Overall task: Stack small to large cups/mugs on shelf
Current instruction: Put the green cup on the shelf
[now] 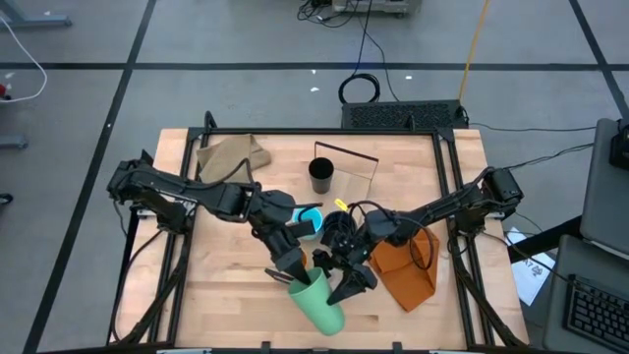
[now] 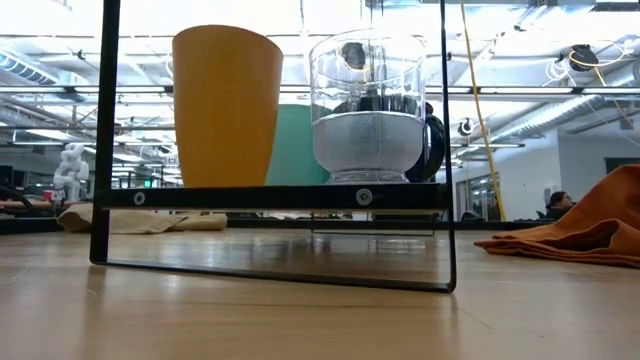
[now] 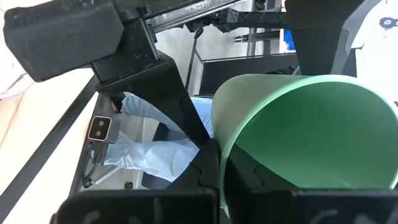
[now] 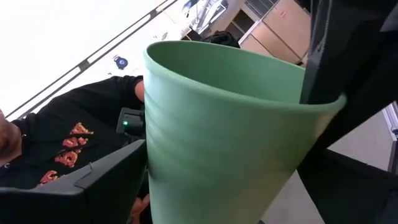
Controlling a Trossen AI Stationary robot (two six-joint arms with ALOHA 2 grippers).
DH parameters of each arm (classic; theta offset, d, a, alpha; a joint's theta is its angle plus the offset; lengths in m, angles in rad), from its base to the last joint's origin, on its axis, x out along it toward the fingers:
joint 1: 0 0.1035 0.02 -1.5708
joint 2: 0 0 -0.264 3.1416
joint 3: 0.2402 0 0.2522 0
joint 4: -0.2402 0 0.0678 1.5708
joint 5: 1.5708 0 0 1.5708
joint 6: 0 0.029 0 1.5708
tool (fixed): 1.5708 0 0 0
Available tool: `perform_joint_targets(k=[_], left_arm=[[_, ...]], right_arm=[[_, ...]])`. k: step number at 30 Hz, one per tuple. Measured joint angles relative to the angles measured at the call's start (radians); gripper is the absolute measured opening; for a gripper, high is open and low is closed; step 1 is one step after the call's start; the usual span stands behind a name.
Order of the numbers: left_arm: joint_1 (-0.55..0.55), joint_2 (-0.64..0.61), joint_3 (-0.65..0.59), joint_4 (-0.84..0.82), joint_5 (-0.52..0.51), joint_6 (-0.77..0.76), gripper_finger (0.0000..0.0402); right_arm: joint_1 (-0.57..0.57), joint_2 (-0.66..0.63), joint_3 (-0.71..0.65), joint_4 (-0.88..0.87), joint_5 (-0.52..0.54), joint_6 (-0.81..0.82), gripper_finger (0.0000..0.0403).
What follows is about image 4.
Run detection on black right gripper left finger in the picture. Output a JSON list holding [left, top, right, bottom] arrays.
[[0, 139, 149, 224]]

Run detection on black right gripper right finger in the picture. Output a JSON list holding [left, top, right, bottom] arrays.
[[297, 0, 398, 224]]

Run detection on green cup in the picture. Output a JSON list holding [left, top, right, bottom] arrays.
[[142, 40, 348, 224]]

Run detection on person's hand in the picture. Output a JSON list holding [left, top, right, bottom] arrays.
[[129, 193, 151, 224], [134, 79, 146, 104]]

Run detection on wooden cabinet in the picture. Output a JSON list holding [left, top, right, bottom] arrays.
[[238, 0, 312, 66]]

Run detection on person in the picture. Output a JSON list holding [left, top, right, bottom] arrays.
[[0, 74, 150, 224]]

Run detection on black device with green light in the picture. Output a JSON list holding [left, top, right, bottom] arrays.
[[116, 106, 146, 138]]

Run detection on black bag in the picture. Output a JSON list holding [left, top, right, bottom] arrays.
[[182, 30, 241, 50]]

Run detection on white metal frame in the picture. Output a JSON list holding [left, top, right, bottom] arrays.
[[381, 101, 398, 175]]

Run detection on black ceiling dome camera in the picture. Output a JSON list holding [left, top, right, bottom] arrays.
[[113, 55, 129, 71]]

